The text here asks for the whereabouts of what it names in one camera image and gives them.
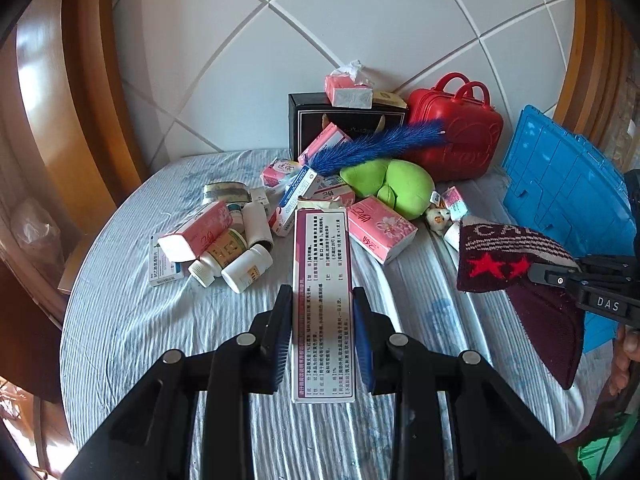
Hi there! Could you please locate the maroon knit star beanie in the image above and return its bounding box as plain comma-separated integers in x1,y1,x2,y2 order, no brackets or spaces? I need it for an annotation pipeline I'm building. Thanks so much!
457,216,585,390

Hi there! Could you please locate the colourful Kotex pad pack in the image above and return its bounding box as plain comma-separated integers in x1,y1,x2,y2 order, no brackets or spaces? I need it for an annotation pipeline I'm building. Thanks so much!
442,186,469,222

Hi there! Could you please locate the small white blue medicine box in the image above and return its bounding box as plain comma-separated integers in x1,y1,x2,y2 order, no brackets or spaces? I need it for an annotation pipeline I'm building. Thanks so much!
149,234,186,287

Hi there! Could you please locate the white pill bottle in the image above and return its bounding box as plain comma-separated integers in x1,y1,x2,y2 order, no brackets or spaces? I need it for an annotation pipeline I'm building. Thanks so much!
221,244,273,294

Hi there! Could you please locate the long white pink medicine box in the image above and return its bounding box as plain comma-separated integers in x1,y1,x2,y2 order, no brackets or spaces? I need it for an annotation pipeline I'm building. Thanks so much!
292,207,355,403

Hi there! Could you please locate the person right hand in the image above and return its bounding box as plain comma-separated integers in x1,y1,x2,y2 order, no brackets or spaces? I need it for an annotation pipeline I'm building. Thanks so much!
608,325,640,396

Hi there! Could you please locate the blue plastic storage crate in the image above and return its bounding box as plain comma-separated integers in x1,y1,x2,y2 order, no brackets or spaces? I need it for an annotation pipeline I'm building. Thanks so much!
501,104,637,354

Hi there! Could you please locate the striped white blue bedsheet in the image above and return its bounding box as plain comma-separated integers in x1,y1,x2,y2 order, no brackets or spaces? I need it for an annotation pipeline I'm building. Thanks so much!
60,151,612,479

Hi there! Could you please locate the small cat figurine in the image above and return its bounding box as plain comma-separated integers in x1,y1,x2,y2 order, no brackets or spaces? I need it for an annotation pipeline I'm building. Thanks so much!
425,207,452,236

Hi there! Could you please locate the yellow label pill bottle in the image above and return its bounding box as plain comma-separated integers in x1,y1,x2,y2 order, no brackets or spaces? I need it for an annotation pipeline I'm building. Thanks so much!
189,229,247,287

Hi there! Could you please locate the pink tissue pack left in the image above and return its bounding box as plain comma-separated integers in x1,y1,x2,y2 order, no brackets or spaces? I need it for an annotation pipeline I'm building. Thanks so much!
157,200,232,262

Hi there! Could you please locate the red toy suitcase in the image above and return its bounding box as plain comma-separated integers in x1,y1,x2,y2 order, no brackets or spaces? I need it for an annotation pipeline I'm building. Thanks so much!
406,73,503,182

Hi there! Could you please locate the green plush frog toy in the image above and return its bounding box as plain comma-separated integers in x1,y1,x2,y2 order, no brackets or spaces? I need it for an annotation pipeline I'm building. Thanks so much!
340,159,435,220

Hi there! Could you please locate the blue fluffy feather duster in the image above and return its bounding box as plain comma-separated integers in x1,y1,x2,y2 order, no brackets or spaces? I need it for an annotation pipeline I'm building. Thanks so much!
307,120,448,177

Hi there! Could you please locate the pink floral tissue pack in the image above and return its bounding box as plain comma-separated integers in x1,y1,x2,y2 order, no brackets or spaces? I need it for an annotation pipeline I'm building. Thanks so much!
347,196,418,266

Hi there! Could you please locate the roll of tape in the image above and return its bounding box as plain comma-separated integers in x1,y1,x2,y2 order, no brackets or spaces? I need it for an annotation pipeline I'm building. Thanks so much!
202,181,252,205

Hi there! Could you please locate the pink tissue pack behind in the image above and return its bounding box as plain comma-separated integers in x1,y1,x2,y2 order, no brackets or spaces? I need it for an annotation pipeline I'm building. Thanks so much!
260,158,300,188

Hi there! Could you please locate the blue red white medicine box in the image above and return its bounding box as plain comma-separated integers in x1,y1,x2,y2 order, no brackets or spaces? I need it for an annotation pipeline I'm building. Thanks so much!
269,166,322,237

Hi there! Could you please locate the pink tissue pack upper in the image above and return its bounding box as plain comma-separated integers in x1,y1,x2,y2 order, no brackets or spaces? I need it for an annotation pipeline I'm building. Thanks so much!
297,122,352,165

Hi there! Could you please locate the pink tissue pack on box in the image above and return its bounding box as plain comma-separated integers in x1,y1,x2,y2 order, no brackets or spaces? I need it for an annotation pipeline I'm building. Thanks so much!
324,60,374,110

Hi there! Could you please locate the black gift box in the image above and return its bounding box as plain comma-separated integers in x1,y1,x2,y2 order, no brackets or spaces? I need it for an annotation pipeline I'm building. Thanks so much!
288,92,407,159

